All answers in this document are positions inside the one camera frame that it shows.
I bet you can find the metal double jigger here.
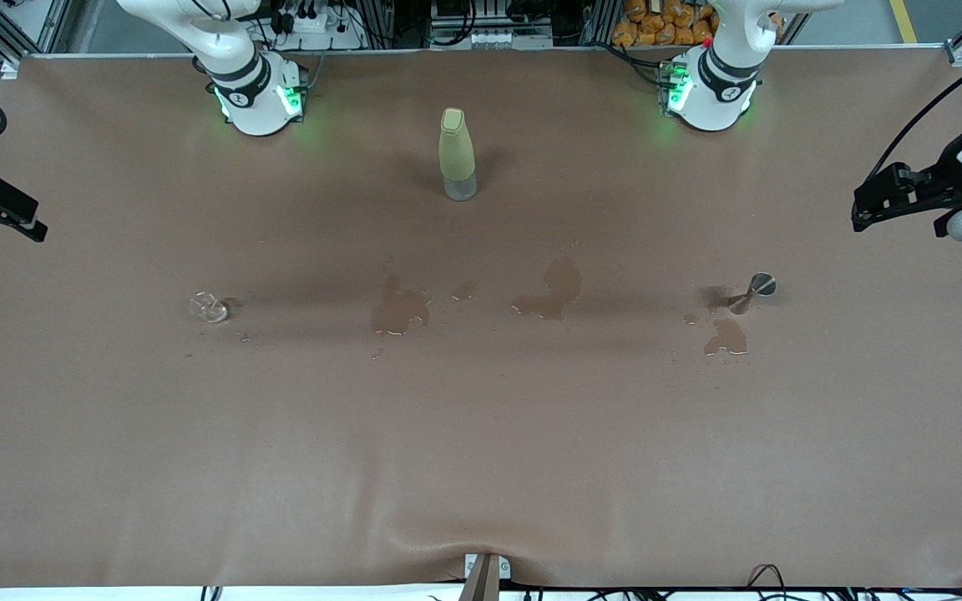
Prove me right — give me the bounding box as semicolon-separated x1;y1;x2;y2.
727;273;777;316

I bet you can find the orange snack bags pile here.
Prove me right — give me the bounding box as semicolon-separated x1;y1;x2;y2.
612;0;724;47

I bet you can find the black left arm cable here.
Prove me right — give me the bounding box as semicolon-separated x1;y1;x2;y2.
865;42;962;184

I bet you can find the metal table edge bracket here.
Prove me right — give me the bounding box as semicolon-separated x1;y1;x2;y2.
464;553;512;601

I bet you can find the white power strip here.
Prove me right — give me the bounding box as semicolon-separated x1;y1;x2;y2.
281;10;365;51

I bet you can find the green sleeved glass bottle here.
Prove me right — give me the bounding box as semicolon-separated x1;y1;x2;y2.
438;107;478;202

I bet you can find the clear glass beaker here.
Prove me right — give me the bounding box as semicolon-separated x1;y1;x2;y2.
190;292;229;324

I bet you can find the brown table mat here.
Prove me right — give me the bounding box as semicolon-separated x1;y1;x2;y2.
0;46;962;589

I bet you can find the black looped floor cable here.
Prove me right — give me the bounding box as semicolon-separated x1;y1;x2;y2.
748;564;787;601

